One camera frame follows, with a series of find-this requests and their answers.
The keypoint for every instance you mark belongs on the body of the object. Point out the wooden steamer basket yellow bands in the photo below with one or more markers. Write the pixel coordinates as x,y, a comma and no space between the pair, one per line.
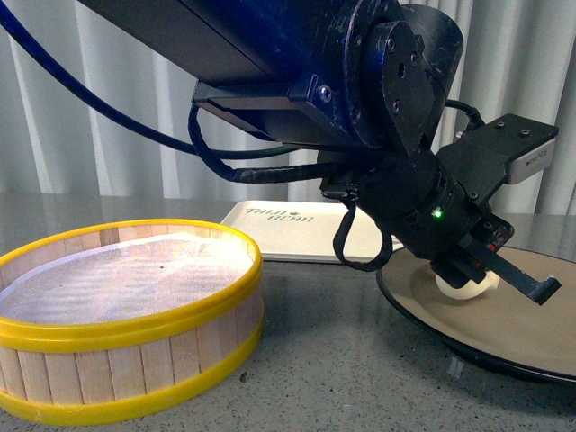
92,374

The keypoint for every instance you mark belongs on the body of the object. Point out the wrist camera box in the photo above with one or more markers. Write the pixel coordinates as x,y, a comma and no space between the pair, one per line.
506,151

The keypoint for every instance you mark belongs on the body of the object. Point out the grey pleated curtain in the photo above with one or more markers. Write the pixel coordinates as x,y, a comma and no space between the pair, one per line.
519,58

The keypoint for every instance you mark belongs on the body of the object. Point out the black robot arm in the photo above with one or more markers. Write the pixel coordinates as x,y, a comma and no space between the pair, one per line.
366,85

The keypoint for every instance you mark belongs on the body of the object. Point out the white steamed bun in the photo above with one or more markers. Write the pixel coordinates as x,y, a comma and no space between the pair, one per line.
471,289

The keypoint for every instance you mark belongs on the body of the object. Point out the tan plate with black rim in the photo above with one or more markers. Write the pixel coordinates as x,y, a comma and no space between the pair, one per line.
500,329

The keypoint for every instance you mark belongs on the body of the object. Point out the white steamer liner cloth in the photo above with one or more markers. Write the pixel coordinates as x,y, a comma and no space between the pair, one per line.
134,279

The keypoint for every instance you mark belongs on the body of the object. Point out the white rectangular serving tray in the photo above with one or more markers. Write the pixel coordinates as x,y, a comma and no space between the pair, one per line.
303,231

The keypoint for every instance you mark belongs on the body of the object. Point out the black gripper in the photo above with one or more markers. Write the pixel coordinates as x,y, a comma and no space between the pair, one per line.
419,203

